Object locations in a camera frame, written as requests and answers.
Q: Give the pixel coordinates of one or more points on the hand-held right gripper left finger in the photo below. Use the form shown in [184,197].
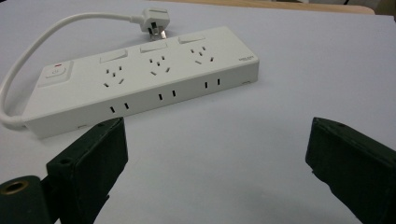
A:
[88,168]

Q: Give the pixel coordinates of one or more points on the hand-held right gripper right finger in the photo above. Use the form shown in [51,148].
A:
[355,165]

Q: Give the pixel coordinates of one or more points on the white power strip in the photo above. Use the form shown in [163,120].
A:
[137,79]

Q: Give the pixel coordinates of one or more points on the white power plug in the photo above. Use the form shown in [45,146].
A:
[154,22]

